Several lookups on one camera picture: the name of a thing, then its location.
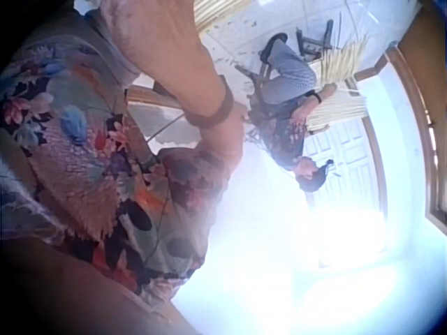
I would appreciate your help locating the dark wrist band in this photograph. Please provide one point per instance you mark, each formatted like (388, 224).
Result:
(214, 110)

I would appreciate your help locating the wooden plank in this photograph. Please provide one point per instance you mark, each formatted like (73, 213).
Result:
(150, 96)

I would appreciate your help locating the person's right hand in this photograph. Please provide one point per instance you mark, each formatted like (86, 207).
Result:
(225, 137)

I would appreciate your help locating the wooden door frame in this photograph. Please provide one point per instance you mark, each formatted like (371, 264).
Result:
(412, 115)

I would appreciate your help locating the woven bamboo strip mat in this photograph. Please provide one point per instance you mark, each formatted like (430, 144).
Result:
(340, 87)

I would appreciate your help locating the thin bamboo strip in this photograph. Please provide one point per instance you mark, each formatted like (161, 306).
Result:
(164, 128)

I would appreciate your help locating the white panelled door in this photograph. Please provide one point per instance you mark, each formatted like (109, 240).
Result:
(345, 164)

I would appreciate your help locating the pile of bamboo strips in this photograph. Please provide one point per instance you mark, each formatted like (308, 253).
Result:
(218, 10)

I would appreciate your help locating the small dark wooden stool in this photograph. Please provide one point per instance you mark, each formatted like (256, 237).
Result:
(312, 40)

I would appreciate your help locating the dark wooden chair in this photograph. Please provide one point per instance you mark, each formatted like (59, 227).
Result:
(260, 78)

